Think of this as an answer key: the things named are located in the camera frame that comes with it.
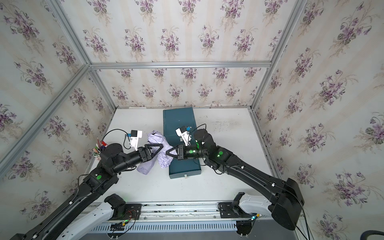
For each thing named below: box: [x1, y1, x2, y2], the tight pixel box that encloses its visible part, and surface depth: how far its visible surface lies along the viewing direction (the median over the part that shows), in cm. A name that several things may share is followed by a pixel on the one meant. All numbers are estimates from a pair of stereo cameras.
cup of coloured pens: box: [92, 137, 109, 163], surface depth 86 cm
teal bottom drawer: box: [169, 158, 202, 179], surface depth 84 cm
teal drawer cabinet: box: [163, 107, 197, 148], surface depth 86 cm
